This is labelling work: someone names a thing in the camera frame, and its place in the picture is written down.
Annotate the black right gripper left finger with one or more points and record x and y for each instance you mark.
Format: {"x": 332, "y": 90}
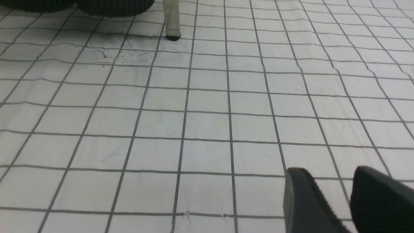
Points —
{"x": 305, "y": 208}

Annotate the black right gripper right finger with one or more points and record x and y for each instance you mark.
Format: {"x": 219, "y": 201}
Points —
{"x": 381, "y": 204}

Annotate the black knit sneaker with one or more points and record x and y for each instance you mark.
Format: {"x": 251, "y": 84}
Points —
{"x": 114, "y": 8}
{"x": 42, "y": 6}

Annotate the metal shoe rack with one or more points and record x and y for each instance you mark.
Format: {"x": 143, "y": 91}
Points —
{"x": 172, "y": 19}

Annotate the white grid tablecloth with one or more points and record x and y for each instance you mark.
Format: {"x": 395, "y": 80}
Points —
{"x": 107, "y": 126}

